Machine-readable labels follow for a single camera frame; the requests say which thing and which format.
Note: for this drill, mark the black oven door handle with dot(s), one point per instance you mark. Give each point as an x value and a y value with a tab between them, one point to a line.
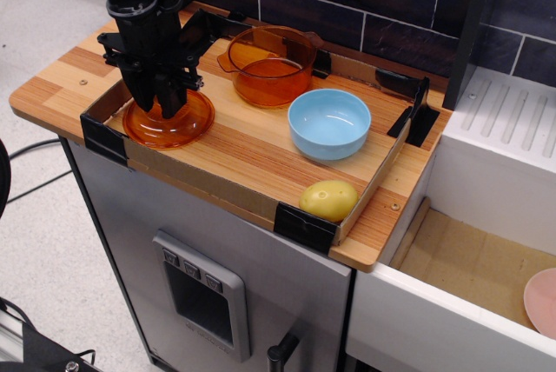
278	355

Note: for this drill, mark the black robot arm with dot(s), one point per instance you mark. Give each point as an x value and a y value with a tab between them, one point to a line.
139	8

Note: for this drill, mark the orange transparent pot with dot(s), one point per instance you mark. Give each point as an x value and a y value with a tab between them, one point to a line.
270	66

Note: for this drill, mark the black camera mount foreground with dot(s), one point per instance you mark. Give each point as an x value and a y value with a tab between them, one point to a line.
24	348

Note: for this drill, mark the cardboard fence with black tape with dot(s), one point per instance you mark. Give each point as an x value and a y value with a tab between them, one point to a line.
248	164

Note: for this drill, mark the white toy sink unit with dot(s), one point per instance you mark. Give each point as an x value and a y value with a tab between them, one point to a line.
448	293

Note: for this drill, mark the orange transparent pot lid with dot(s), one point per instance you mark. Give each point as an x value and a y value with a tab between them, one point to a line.
152	130

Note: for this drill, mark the silver toy dishwasher cabinet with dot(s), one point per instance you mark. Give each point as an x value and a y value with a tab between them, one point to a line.
207	290

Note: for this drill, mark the yellow toy potato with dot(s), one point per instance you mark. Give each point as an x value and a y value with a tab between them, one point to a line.
331	200

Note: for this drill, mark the light blue bowl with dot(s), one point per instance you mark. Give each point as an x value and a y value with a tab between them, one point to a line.
328	124

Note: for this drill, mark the pink plate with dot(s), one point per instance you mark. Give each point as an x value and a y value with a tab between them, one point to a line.
539	301

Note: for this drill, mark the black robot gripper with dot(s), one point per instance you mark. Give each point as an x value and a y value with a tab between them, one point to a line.
157	50

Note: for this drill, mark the black upright post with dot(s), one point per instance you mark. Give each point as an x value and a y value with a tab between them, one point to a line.
463	68

